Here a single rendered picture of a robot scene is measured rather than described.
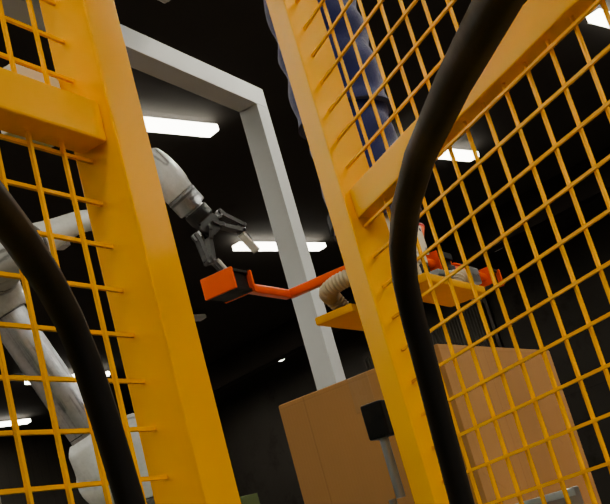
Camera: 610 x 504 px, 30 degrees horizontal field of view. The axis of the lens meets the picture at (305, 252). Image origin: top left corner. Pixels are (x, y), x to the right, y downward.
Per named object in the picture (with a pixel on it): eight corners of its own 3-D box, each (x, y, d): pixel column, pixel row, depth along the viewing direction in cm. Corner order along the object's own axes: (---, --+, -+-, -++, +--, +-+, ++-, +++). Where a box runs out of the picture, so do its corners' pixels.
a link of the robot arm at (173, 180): (199, 176, 318) (177, 195, 328) (162, 135, 316) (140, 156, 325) (178, 196, 311) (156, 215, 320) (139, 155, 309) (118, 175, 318)
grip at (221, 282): (236, 287, 243) (230, 265, 244) (204, 301, 247) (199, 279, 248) (257, 290, 250) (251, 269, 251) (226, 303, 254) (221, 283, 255)
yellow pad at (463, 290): (428, 280, 239) (421, 258, 240) (388, 296, 243) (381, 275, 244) (487, 293, 268) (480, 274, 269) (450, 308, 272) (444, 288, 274)
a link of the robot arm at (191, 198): (197, 179, 318) (211, 195, 319) (181, 192, 325) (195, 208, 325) (179, 196, 312) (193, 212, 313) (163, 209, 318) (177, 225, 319)
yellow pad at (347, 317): (353, 310, 247) (347, 289, 248) (315, 326, 251) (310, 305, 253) (418, 320, 276) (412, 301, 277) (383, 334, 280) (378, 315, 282)
